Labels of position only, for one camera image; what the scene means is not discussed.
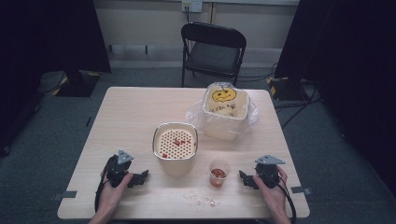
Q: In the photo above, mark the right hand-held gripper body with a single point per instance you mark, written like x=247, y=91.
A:
x=268, y=171

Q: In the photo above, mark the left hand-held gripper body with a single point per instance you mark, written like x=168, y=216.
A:
x=116, y=174

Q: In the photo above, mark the person's left hand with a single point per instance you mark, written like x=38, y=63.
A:
x=110, y=196

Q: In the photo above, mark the person's right hand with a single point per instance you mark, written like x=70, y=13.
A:
x=274, y=196

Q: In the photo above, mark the clear plastic cup with scraps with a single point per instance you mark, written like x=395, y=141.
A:
x=219, y=174

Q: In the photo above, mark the grey tape strip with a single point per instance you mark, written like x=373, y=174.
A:
x=301, y=190
x=65, y=195

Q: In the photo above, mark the cream bin with perforated strainer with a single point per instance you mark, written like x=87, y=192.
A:
x=176, y=146

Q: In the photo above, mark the small scraps on table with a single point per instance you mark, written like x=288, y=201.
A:
x=204, y=199

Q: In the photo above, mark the cream bin with plastic liner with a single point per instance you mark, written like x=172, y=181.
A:
x=225, y=109

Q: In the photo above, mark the black stand base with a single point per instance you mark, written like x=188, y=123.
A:
x=77, y=83
x=288, y=88

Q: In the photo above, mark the black folding chair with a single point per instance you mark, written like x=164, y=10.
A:
x=213, y=51

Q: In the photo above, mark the black curtain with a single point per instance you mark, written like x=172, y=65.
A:
x=46, y=34
x=348, y=62

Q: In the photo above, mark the white wall socket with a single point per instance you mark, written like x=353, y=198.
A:
x=191, y=5

